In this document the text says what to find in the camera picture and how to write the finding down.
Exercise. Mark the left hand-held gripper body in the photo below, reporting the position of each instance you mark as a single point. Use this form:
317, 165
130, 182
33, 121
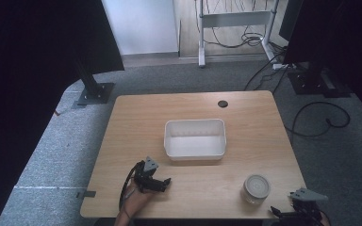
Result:
146, 179

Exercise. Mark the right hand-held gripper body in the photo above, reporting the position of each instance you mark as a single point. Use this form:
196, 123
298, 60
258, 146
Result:
306, 207

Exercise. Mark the round jar with grey lid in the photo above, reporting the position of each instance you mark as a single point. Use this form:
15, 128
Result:
256, 189

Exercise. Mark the white plastic bin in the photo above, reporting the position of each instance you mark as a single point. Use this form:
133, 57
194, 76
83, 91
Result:
194, 139

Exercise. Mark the person's left hand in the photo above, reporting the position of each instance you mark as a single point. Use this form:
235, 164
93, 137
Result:
139, 201

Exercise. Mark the person's right hand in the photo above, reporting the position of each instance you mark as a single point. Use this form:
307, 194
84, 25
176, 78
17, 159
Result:
325, 222

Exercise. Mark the black round table grommet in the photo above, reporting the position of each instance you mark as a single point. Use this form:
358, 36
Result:
222, 104

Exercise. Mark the black metal stand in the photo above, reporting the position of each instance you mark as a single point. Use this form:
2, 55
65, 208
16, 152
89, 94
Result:
91, 86

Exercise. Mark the black stand base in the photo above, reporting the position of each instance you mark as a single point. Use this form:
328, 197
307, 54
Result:
315, 83

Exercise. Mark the white power strip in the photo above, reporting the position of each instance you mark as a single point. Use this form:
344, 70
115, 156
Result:
281, 66

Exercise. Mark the black curtain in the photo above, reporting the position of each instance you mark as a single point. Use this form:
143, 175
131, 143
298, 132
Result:
28, 78

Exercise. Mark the black monitor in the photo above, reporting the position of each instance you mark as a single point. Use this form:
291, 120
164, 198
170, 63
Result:
326, 31

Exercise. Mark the grey table edge bracket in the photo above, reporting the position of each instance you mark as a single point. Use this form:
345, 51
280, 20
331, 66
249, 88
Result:
86, 194

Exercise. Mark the white desk frame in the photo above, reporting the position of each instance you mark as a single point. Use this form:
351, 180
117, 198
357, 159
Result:
232, 20

